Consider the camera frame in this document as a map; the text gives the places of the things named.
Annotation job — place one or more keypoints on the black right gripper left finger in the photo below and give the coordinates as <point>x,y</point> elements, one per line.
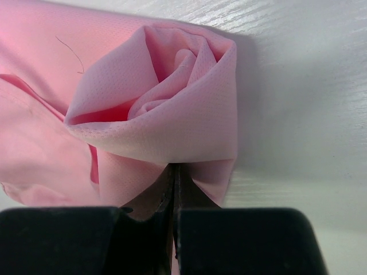
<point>132,239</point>

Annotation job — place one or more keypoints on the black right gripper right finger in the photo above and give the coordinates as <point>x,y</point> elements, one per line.
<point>213,240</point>

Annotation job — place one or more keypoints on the pink t-shirt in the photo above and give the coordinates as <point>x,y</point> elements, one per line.
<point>94,105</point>

